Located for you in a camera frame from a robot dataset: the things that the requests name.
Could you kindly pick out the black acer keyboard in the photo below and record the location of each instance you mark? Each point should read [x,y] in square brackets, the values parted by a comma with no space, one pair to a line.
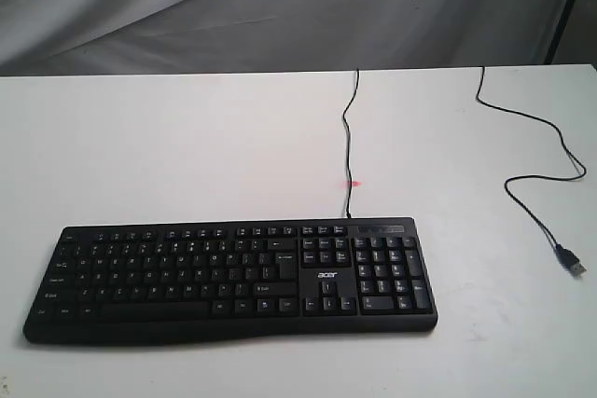
[215,281]

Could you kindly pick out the grey backdrop cloth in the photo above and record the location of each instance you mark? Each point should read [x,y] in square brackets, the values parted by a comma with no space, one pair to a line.
[123,37]

